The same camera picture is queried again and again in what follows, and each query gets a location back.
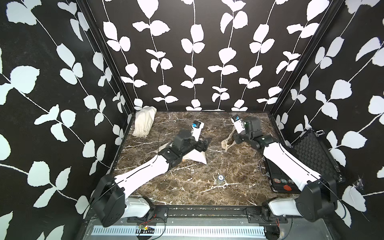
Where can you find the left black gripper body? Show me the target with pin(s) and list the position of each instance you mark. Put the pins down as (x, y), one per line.
(200, 146)

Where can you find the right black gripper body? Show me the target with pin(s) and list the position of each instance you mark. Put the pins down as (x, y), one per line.
(240, 137)

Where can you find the cream cloth bag corner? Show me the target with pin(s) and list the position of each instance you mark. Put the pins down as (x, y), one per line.
(144, 121)
(229, 141)

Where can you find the cream cloth drawstring soil bag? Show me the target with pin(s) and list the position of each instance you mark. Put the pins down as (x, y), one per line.
(194, 155)

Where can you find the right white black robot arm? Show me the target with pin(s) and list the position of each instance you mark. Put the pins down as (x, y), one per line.
(318, 197)

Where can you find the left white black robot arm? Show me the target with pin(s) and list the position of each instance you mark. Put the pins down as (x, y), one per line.
(112, 201)

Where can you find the small clear glass jar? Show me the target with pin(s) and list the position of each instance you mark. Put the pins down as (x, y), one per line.
(220, 180)

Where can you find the black foam-lined hard case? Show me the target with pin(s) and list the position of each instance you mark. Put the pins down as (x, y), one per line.
(307, 161)

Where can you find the small green circuit board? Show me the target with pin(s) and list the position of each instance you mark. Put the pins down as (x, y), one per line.
(145, 229)

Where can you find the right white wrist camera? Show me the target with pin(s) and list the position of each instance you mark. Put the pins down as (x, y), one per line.
(238, 124)

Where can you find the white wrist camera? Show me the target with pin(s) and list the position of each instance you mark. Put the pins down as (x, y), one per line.
(197, 127)
(238, 124)

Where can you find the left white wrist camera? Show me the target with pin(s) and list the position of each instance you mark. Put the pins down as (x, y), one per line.
(197, 127)

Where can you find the black front mounting rail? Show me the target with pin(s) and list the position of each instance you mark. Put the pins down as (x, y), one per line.
(251, 214)

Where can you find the perforated metal rail strip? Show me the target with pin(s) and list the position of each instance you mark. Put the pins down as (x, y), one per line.
(183, 231)

